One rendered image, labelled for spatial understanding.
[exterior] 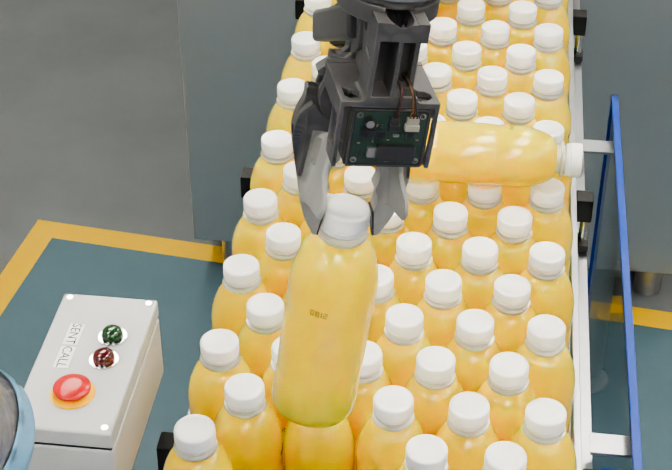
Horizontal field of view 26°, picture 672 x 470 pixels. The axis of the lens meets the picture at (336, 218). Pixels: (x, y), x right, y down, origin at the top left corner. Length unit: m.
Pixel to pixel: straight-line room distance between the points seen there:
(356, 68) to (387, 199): 0.12
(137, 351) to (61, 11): 3.06
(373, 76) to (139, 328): 0.59
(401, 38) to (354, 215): 0.19
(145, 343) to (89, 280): 1.87
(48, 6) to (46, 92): 0.50
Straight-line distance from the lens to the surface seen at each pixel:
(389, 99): 0.99
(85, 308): 1.53
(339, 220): 1.10
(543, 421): 1.39
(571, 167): 1.66
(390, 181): 1.10
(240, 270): 1.55
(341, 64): 1.03
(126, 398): 1.43
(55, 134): 3.88
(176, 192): 3.61
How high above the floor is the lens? 2.06
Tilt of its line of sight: 36 degrees down
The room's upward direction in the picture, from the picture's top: straight up
